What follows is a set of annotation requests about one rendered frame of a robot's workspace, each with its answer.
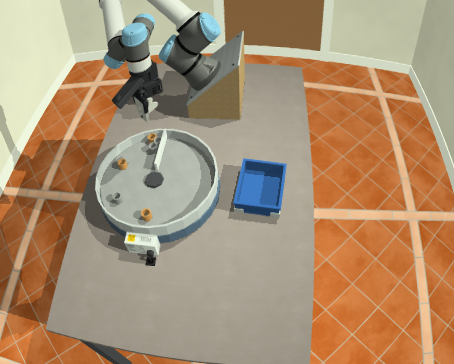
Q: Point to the grey round turntable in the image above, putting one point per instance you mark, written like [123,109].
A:
[189,177]

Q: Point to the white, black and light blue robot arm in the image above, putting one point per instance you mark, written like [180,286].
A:
[196,31]

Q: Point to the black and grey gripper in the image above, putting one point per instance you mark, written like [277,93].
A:
[142,94]

